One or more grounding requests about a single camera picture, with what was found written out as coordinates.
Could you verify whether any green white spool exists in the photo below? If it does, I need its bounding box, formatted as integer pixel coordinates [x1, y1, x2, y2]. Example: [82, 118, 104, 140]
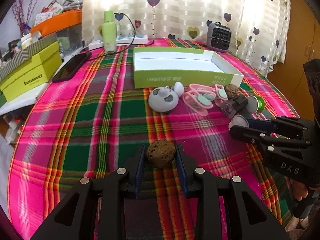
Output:
[245, 95, 265, 114]

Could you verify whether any brown walnut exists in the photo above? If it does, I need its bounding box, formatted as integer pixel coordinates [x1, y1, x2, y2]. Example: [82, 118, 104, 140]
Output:
[224, 84, 240, 99]
[146, 140, 175, 169]

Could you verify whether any pink clip with green pad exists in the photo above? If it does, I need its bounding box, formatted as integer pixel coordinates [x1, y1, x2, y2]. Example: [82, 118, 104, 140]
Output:
[181, 92, 213, 117]

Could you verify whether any wooden cabinet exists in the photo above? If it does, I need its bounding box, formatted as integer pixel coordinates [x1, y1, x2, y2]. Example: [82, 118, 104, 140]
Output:
[267, 0, 319, 120]

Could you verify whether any lime green shoebox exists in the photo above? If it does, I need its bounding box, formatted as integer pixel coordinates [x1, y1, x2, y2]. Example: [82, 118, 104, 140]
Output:
[1, 42, 62, 102]

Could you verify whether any purple branch decoration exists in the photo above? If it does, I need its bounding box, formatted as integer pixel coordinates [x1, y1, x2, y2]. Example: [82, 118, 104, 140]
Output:
[11, 0, 39, 33]

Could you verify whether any person's right hand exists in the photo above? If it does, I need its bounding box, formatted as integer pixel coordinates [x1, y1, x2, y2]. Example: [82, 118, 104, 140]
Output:
[285, 177, 320, 221]

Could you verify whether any green and white tray box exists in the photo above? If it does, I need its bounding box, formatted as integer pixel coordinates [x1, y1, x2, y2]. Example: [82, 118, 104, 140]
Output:
[133, 47, 244, 88]

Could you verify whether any clear round cap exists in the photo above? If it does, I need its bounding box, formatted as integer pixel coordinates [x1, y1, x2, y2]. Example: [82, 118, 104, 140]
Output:
[228, 114, 249, 130]

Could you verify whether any round white grey gadget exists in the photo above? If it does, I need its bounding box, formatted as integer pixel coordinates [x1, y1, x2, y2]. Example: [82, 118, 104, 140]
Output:
[148, 86, 178, 113]

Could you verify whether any chevron patterned box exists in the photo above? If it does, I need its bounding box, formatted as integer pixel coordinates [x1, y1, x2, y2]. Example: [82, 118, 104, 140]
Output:
[1, 34, 57, 80]

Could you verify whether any orange storage bin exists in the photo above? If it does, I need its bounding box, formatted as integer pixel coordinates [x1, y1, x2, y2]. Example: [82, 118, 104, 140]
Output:
[30, 10, 82, 37]

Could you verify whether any grey mini heater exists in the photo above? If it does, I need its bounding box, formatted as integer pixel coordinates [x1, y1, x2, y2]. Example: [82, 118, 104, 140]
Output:
[206, 22, 232, 53]

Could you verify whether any black phone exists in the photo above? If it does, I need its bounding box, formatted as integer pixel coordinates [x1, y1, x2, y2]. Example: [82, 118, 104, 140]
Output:
[52, 51, 92, 83]

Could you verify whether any black stamp with clear cap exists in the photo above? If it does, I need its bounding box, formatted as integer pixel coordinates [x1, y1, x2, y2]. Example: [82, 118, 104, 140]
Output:
[220, 94, 248, 119]

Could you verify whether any white suction cup hook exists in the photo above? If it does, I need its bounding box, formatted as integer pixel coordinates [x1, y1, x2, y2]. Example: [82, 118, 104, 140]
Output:
[171, 81, 184, 98]

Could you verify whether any black charger with cable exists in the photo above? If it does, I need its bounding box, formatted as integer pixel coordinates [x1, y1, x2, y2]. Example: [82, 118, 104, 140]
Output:
[88, 11, 137, 61]

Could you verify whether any heart patterned curtain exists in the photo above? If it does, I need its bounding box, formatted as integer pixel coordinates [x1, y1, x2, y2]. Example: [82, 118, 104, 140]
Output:
[82, 0, 291, 75]

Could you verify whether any green lotion bottle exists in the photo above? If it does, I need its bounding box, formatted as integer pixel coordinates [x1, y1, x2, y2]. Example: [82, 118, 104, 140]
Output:
[102, 10, 117, 54]

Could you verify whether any white power strip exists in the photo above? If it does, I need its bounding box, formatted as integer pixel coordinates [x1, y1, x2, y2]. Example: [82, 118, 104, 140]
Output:
[88, 35, 149, 50]

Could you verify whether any plaid pink green blanket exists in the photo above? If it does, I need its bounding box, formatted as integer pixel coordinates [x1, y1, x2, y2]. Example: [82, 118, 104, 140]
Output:
[7, 49, 297, 239]

